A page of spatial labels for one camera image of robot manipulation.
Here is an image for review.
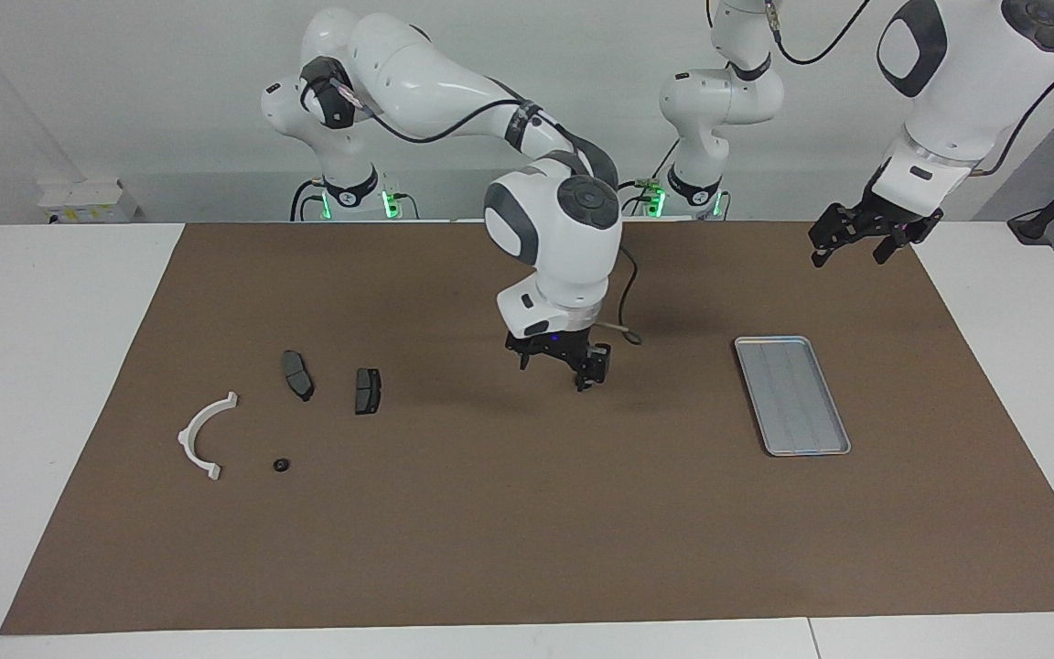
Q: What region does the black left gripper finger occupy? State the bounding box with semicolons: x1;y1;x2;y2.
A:
871;218;917;265
809;203;866;268

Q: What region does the silver metal tray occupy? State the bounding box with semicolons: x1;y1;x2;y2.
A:
734;335;853;458

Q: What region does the brown table mat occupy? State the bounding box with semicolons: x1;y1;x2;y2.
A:
0;221;1054;636

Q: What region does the dark grey rectangular brake pad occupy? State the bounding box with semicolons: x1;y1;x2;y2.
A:
354;367;383;416

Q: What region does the dark grey curved brake pad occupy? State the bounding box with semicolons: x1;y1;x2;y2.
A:
281;351;316;403

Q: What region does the white power strip box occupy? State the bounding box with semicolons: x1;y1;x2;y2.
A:
38;178;142;225

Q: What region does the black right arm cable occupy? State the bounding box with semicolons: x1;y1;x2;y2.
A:
335;78;645;346

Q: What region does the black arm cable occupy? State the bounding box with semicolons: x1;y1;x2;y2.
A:
768;0;1054;177
335;78;645;346

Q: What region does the black left base cable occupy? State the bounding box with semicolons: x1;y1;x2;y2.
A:
594;137;682;219

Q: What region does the black base cable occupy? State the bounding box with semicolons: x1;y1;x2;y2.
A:
594;137;682;219
289;177;327;222

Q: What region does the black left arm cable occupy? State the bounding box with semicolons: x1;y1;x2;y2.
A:
768;0;1054;177

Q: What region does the black right base cable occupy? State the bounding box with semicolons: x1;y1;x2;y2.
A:
289;177;327;222

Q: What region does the white curved plastic bracket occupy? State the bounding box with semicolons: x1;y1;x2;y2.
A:
177;391;240;481

